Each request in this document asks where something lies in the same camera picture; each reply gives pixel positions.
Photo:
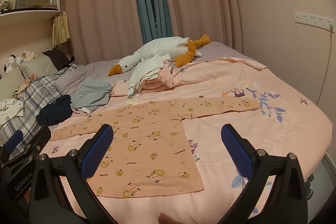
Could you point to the dark brown cushion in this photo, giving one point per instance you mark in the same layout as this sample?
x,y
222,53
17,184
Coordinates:
x,y
59,59

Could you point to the plaid blanket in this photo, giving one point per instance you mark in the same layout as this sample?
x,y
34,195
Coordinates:
x,y
39,94

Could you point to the orange duck print shirt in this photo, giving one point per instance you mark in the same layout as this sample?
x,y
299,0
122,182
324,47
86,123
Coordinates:
x,y
150,154

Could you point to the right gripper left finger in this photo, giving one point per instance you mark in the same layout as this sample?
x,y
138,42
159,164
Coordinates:
x,y
79,165

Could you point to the beige pillow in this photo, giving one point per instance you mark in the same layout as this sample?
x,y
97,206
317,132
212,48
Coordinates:
x,y
40,66

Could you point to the white patterned garment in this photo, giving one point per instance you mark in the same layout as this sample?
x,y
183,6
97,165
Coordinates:
x,y
11,108

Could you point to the dark navy garment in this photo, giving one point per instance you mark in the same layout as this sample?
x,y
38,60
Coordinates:
x,y
56,112

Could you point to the white goose plush toy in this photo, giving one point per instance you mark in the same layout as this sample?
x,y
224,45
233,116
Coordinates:
x,y
180,50

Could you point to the white power strip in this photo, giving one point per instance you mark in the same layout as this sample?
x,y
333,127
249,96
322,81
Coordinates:
x,y
314,21

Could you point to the folded white and pink clothes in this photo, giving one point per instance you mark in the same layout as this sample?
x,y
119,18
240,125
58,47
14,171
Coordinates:
x,y
151,74

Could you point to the small plush toys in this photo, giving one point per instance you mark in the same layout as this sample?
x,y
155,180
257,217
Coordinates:
x,y
14,61

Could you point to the grey garment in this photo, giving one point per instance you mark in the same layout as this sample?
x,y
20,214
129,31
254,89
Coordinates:
x,y
91,95

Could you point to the pink printed duvet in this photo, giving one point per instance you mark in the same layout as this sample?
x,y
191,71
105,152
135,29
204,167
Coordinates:
x,y
285,122

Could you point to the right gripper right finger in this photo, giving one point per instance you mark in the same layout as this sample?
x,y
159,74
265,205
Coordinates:
x,y
250,165

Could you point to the yellow hanging fabric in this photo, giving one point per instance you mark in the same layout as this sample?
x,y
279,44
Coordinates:
x,y
60,29

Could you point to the pink curtains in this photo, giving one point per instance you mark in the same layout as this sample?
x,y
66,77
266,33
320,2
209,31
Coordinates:
x,y
110,29

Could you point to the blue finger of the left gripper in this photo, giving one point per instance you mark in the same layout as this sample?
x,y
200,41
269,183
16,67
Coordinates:
x,y
14,141

